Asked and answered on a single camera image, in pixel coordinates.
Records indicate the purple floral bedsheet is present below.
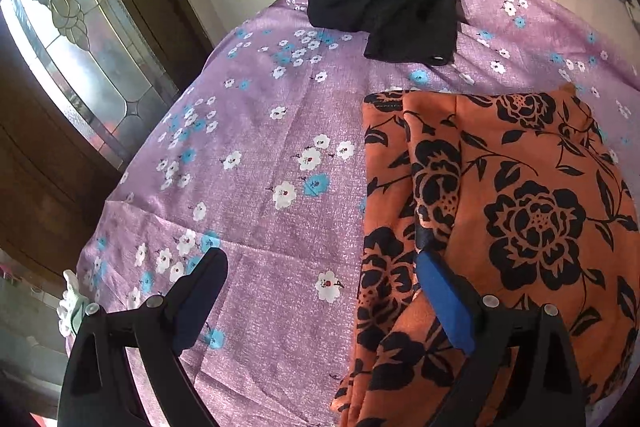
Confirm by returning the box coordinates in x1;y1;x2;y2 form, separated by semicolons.
65;0;640;427

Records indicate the white green small object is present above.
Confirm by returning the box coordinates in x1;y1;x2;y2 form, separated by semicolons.
57;270;99;339

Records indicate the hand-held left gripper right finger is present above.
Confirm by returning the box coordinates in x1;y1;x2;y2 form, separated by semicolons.
416;249;587;427

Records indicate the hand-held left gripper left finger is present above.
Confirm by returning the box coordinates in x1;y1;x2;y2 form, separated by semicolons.
56;248;230;427

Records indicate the orange black floral shirt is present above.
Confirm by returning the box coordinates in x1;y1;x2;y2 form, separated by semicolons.
330;83;640;427

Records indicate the wooden stained glass door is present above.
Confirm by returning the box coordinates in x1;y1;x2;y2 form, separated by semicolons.
0;0;213;280

